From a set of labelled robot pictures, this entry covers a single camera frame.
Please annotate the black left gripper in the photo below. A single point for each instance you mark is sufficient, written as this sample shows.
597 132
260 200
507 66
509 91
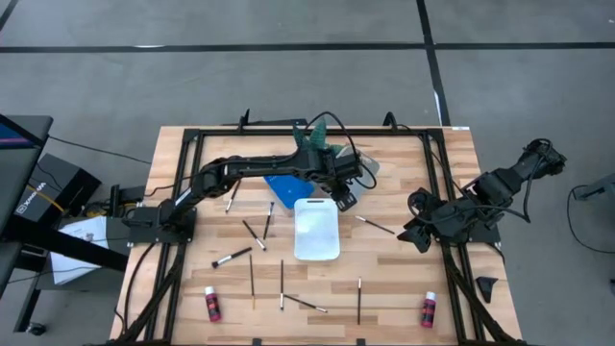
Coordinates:
336 168

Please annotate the white paper sheets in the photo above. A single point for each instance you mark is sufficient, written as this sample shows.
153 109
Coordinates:
84 230

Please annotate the black plastic bracket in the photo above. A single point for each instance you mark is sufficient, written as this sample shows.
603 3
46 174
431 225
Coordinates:
486 288

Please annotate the paintbrush pair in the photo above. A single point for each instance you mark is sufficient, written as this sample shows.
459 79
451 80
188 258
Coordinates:
253 235

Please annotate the grey equipment base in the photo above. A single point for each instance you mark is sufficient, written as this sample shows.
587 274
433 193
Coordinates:
598 190

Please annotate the wide black paintbrush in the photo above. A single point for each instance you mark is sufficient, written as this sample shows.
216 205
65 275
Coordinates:
233 256

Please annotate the black table edge clamp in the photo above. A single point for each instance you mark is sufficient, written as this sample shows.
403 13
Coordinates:
256 342
360 342

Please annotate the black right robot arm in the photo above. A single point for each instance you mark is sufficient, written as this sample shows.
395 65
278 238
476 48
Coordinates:
509 175

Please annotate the wooden paintbrush vertical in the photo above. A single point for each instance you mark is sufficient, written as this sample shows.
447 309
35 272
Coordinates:
251 281

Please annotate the white plastic bin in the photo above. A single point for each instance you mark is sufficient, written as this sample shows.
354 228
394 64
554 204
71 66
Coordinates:
317 230

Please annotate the white sticker label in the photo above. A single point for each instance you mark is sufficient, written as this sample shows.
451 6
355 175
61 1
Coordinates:
460 128

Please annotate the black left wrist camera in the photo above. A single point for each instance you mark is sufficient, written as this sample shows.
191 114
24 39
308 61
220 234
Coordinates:
345 198

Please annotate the pink paint bottle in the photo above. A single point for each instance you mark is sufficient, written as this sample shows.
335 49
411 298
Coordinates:
429 310
212 303

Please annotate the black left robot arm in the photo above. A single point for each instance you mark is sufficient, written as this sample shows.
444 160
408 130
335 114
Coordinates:
250 167

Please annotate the black power supply box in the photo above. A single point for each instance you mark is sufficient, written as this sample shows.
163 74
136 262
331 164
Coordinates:
127 194

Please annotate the long thin black paintbrush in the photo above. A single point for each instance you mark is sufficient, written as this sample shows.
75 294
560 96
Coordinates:
359 300
281 283
305 303

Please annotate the black computer case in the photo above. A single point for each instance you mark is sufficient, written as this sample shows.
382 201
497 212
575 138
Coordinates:
72 180

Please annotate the black metal table frame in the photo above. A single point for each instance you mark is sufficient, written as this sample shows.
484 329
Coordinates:
230 132

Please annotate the potted snake plant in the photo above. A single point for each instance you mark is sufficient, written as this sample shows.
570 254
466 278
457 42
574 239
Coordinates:
317 134

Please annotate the black monitor stand cart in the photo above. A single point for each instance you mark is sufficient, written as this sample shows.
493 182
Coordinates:
19 168

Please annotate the blue plastic basket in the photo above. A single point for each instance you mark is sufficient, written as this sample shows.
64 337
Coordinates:
286 190

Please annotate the short black silver-ferrule paintbrush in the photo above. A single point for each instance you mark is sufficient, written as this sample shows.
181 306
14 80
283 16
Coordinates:
268 221
375 225
233 194

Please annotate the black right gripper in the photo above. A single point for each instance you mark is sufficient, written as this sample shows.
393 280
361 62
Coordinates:
437 218

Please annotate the black caster wheel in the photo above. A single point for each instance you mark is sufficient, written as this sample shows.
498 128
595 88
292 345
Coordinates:
36 329

